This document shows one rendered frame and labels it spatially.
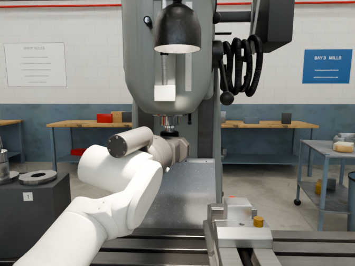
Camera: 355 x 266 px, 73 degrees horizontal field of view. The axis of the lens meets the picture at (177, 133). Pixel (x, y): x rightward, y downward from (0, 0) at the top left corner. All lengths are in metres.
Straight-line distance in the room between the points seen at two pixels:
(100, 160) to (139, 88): 0.19
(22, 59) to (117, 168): 5.47
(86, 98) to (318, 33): 4.58
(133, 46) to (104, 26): 4.67
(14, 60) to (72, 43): 1.21
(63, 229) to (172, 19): 0.29
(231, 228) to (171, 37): 0.44
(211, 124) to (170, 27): 0.66
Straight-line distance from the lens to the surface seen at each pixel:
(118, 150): 0.36
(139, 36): 0.53
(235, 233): 0.61
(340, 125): 5.68
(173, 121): 0.57
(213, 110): 0.97
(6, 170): 0.79
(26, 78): 5.75
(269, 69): 5.07
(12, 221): 0.76
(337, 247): 0.86
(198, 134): 0.97
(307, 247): 0.81
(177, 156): 0.53
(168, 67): 0.47
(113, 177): 0.37
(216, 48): 0.62
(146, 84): 0.51
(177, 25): 0.36
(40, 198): 0.71
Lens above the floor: 1.35
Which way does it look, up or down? 9 degrees down
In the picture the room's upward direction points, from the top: straight up
